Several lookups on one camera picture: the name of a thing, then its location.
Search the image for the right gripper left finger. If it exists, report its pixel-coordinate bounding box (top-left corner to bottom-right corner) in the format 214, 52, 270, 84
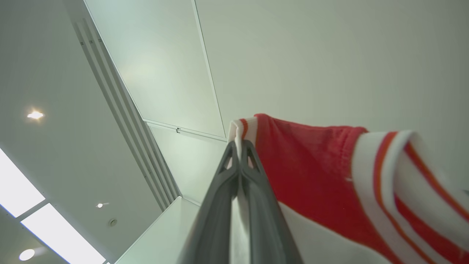
178, 140, 241, 264

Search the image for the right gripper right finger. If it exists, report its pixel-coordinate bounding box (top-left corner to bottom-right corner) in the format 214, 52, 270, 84
241, 139, 304, 264

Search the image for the red and white sports jersey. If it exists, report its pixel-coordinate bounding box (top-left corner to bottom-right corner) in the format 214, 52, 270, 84
227, 113, 469, 264

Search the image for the linear ceiling air vent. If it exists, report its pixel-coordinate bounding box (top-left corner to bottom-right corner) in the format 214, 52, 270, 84
71, 18, 182, 211

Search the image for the rectangular ceiling light panel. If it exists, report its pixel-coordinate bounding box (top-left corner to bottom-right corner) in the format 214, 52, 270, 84
20, 203, 107, 264
0, 147, 46, 219

